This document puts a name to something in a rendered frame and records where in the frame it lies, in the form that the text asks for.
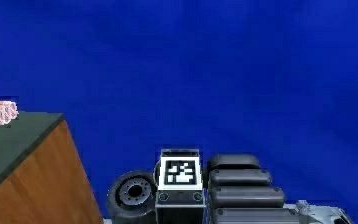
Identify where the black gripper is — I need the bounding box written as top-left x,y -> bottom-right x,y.
106,170 -> 159,224

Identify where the wooden counter with dark top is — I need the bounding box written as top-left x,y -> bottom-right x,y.
0,111 -> 105,224

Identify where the pink white rolled object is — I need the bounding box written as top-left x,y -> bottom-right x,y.
0,100 -> 20,127

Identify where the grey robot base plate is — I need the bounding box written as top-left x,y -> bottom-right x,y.
283,199 -> 355,224

